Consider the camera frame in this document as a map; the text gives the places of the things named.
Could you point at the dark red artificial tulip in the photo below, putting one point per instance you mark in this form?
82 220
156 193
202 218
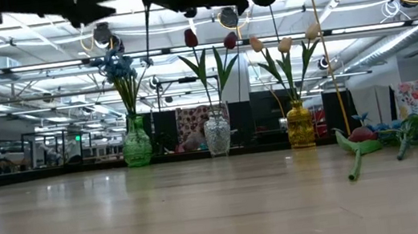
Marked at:
190 38
362 135
230 40

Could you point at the green glass vase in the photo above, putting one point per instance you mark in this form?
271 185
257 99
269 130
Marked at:
137 146

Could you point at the clear glass vase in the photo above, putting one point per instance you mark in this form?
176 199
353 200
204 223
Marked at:
218 136

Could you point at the yellow glass vase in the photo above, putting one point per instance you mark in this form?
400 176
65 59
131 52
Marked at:
300 127

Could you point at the long ceiling light strip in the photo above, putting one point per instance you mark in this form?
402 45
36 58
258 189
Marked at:
44 67

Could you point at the small black ceiling reel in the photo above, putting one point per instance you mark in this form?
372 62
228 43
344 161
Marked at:
154 83
322 63

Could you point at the white pillar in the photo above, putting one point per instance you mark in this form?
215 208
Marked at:
246 75

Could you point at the green exit sign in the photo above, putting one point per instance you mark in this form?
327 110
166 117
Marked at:
78 138

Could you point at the red patterned panel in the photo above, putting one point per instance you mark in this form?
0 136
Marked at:
189 119

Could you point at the black partition panel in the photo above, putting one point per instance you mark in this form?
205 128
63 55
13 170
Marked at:
162 127
329 111
264 103

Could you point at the person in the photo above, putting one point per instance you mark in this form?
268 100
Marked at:
194 141

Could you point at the white hanging cloth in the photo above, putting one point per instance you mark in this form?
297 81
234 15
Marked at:
373 105

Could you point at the floral printed cloth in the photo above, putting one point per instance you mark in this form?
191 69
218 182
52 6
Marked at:
417 97

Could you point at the silver air duct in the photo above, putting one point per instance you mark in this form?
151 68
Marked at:
386 47

